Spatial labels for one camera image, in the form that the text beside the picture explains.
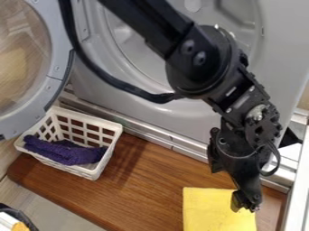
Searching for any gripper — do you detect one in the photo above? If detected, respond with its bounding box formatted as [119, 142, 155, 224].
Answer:
[206, 116, 276, 214]

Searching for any washing machine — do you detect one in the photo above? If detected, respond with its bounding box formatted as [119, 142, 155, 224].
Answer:
[0, 0, 309, 193]

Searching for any purple cloth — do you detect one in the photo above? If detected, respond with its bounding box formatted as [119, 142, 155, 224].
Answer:
[22, 134, 109, 167]

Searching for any yellow cloth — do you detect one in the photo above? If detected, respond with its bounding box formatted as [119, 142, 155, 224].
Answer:
[182, 187, 258, 231]

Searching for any white basket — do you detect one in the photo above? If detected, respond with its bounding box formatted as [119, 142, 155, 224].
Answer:
[13, 105, 125, 181]

